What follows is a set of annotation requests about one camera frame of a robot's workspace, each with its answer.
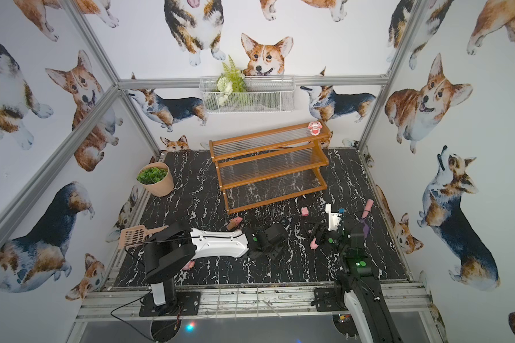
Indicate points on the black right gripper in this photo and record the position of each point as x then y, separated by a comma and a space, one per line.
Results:
318, 229

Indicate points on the purple spatula with pink handle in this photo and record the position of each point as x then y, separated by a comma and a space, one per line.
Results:
366, 212

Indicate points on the beige slotted scoop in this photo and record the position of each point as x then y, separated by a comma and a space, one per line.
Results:
134, 236

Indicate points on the artificial fern with white flowers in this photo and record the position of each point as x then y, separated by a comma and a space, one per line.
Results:
231, 81

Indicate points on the orange wooden two-tier shelf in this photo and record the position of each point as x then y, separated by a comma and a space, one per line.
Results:
270, 166

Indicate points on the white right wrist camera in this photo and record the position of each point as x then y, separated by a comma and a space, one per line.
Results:
334, 217

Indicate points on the pink ice cream cone toy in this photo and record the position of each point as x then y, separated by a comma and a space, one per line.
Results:
234, 223

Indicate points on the white wire wall basket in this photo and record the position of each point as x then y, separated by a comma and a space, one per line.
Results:
264, 94

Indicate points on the pink pot with green succulent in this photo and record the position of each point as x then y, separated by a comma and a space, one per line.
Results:
157, 179

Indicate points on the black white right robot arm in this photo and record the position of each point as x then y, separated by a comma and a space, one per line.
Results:
357, 287

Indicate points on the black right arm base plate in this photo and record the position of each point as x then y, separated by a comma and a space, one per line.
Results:
331, 299

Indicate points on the pink hooded bunny doll figure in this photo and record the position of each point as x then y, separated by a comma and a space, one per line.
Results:
188, 266

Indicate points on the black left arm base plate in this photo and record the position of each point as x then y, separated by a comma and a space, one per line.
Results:
184, 304

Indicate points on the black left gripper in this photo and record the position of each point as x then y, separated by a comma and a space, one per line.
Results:
278, 234

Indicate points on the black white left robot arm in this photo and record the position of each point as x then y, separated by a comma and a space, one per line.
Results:
173, 248

